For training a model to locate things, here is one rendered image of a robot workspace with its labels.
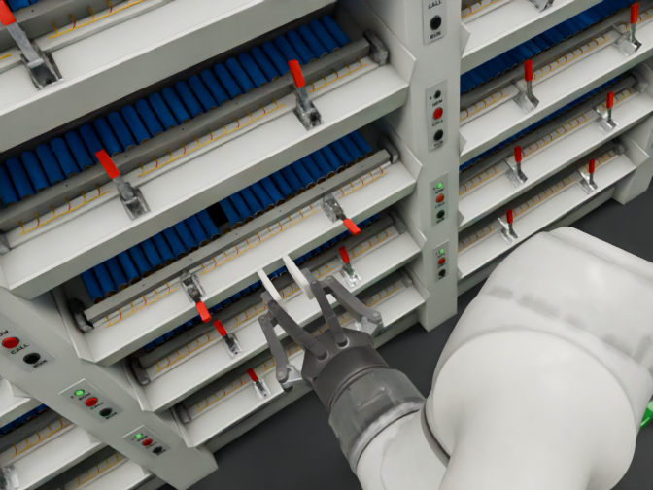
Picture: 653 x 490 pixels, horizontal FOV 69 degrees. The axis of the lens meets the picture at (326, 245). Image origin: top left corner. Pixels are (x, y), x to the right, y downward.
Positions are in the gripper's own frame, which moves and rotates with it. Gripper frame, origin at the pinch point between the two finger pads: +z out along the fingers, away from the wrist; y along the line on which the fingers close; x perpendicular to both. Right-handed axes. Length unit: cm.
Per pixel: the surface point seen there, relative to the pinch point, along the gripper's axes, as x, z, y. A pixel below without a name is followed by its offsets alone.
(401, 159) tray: 5.9, 19.3, -30.6
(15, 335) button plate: -3.6, 13.5, 33.3
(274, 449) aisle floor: 61, 19, 17
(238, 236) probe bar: 3.7, 19.4, 1.3
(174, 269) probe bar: 3.5, 19.6, 12.7
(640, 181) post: 55, 23, -105
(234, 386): 43, 26, 17
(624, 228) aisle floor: 62, 17, -93
